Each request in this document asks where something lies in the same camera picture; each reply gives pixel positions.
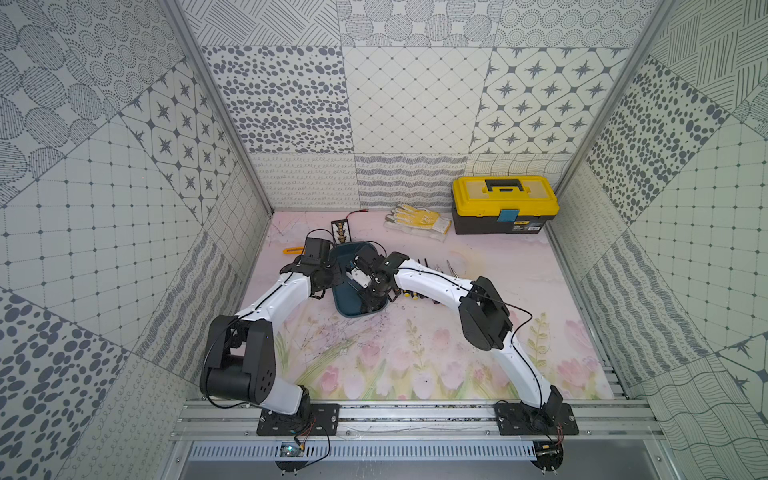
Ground teal plastic storage tray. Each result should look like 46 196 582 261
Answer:
330 242 388 318

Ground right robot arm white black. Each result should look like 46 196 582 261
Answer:
343 246 563 425

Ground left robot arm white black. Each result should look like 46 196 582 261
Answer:
199 237 342 422

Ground yellow work gloves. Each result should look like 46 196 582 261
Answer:
384 204 452 241

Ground yellow black toolbox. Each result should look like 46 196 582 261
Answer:
452 176 560 235

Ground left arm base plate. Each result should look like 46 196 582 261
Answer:
257 403 340 437

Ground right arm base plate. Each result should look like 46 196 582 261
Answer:
493 401 579 437

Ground aluminium rail frame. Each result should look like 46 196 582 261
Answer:
170 399 663 440

